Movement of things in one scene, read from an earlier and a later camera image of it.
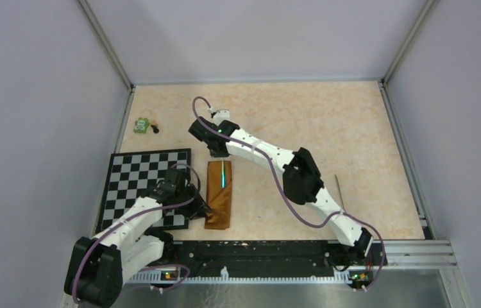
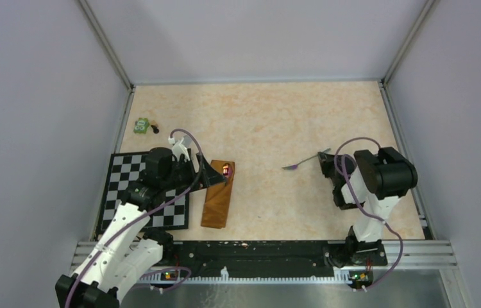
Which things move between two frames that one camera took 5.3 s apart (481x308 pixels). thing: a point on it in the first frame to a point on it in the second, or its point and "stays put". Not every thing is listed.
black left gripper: x=197 y=208 to x=209 y=177
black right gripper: x=221 y=155 to x=326 y=160
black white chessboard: x=133 y=175 stays put
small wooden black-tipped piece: x=155 y=127 stays put
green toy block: x=141 y=126 stays put
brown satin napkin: x=218 y=198 stays put
